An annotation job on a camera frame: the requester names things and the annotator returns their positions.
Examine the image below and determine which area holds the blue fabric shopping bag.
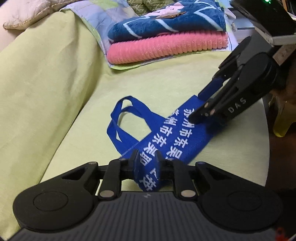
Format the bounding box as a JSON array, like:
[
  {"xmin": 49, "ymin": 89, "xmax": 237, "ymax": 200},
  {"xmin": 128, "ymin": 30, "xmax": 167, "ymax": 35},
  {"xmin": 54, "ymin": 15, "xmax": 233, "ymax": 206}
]
[{"xmin": 106, "ymin": 94, "xmax": 224, "ymax": 192}]

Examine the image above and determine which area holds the blue patterned fleece blanket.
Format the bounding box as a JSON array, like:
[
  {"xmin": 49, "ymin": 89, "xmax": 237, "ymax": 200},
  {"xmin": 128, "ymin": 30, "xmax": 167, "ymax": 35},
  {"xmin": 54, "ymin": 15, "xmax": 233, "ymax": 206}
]
[{"xmin": 107, "ymin": 1, "xmax": 226, "ymax": 43}]

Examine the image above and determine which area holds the pink knitted blanket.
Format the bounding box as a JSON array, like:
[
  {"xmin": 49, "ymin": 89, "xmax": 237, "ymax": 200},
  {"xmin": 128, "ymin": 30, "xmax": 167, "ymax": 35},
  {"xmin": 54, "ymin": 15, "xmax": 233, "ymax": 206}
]
[{"xmin": 107, "ymin": 30, "xmax": 229, "ymax": 65}]

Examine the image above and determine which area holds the green chevron pillow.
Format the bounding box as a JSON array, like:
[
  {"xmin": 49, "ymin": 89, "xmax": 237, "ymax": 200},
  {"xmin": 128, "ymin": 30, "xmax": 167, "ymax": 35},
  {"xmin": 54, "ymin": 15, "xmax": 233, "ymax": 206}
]
[{"xmin": 127, "ymin": 0, "xmax": 175, "ymax": 16}]

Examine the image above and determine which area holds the green sofa cover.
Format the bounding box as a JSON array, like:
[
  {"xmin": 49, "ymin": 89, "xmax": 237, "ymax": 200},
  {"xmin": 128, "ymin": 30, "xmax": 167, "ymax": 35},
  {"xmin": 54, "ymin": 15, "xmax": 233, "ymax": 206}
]
[{"xmin": 0, "ymin": 9, "xmax": 270, "ymax": 239}]

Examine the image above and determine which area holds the patchwork plaid sofa throw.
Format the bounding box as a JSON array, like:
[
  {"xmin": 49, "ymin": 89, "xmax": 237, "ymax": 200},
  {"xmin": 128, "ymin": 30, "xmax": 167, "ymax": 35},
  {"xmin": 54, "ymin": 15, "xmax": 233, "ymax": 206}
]
[{"xmin": 66, "ymin": 1, "xmax": 238, "ymax": 70}]

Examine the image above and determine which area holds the beige cushion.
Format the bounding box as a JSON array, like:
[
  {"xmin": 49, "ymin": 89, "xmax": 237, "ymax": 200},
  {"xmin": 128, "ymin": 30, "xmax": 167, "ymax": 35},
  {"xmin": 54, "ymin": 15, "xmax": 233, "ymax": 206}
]
[{"xmin": 3, "ymin": 0, "xmax": 77, "ymax": 30}]

